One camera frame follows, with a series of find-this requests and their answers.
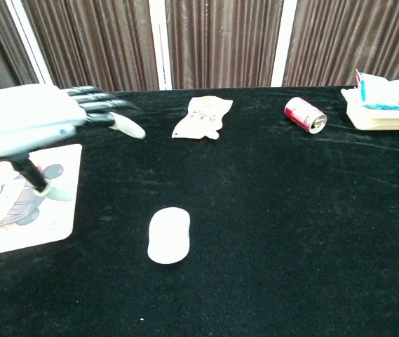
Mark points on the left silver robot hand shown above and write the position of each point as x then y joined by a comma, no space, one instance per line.
24,119

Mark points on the white computer mouse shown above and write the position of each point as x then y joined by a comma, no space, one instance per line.
168,235

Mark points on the white cartoon mouse pad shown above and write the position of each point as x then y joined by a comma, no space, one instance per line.
27,217

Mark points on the white snack packet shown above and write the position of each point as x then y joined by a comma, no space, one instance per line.
202,119

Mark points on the brown pleated curtain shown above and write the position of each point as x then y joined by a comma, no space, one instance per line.
220,42

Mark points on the dark green velvet tablecloth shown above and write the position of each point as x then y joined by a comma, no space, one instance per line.
220,228

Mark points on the red and white can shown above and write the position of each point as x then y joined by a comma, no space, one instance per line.
302,113

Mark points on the cream plastic box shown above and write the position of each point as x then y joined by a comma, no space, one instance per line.
378,119

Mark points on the teal and white packet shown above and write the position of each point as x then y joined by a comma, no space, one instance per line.
388,93

